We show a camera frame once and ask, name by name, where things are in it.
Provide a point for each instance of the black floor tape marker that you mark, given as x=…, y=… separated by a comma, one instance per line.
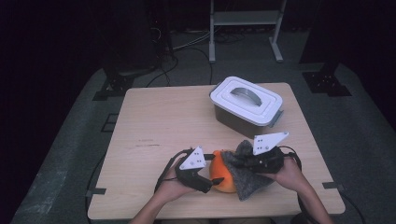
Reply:
x=109, y=123

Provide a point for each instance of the dark equipment rack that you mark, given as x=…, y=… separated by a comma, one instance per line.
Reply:
x=158, y=31

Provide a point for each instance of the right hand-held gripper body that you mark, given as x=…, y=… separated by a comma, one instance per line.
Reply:
x=267, y=158

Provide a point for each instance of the white metal stand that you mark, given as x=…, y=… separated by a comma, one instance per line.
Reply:
x=246, y=17

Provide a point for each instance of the person's left hand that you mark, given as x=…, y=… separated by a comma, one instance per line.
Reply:
x=171, y=188

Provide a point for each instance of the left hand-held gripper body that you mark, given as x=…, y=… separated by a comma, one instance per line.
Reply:
x=191, y=174

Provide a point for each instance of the person's right hand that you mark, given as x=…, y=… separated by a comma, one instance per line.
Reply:
x=288, y=177

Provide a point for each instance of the grey cloth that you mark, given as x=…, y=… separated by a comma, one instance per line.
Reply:
x=249, y=185

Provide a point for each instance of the black stand base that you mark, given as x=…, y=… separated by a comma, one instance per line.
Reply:
x=116, y=84
x=325, y=84

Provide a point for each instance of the grey plastic storage box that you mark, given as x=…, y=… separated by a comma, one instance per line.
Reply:
x=233, y=123

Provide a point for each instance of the orange plush toy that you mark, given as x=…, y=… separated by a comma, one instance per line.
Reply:
x=219, y=174

